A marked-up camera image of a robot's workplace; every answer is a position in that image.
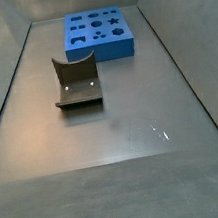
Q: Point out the black curved holder stand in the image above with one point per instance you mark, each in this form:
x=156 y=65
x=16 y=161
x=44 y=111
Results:
x=78 y=75

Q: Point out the blue shape sorter block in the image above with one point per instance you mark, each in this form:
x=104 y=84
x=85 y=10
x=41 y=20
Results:
x=103 y=32

